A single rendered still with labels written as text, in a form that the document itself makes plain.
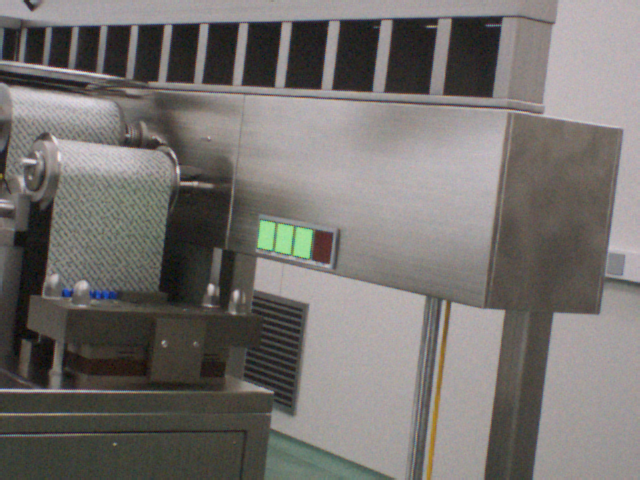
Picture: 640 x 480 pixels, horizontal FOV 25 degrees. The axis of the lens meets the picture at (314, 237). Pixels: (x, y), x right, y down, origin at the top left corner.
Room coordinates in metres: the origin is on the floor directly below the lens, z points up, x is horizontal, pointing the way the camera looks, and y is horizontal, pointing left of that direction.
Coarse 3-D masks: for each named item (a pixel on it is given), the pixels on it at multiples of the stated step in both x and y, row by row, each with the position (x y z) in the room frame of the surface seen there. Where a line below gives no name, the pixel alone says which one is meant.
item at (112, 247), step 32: (64, 224) 2.66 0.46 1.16; (96, 224) 2.69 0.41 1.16; (128, 224) 2.73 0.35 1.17; (160, 224) 2.77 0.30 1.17; (64, 256) 2.66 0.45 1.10; (96, 256) 2.70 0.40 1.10; (128, 256) 2.73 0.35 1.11; (160, 256) 2.77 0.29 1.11; (64, 288) 2.66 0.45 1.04; (96, 288) 2.70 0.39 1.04; (128, 288) 2.74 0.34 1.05
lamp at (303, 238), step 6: (300, 228) 2.54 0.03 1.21; (300, 234) 2.54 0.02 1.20; (306, 234) 2.52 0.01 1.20; (300, 240) 2.53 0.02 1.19; (306, 240) 2.52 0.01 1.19; (294, 246) 2.55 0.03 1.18; (300, 246) 2.53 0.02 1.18; (306, 246) 2.52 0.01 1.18; (294, 252) 2.55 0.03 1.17; (300, 252) 2.53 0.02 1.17; (306, 252) 2.52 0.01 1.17
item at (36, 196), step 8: (40, 144) 2.68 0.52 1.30; (48, 144) 2.67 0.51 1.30; (48, 152) 2.65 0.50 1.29; (48, 160) 2.65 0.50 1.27; (168, 160) 2.80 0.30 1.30; (48, 168) 2.64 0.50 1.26; (48, 176) 2.64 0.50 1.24; (48, 184) 2.64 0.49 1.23; (32, 192) 2.69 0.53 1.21; (40, 192) 2.66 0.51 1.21; (48, 192) 2.65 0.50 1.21; (32, 200) 2.69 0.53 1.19; (40, 200) 2.67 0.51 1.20
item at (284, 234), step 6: (282, 228) 2.58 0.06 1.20; (288, 228) 2.57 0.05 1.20; (282, 234) 2.58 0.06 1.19; (288, 234) 2.57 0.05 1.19; (276, 240) 2.60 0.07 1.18; (282, 240) 2.58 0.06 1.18; (288, 240) 2.56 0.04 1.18; (276, 246) 2.59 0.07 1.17; (282, 246) 2.58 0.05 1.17; (288, 246) 2.56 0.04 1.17; (282, 252) 2.58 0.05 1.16; (288, 252) 2.56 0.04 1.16
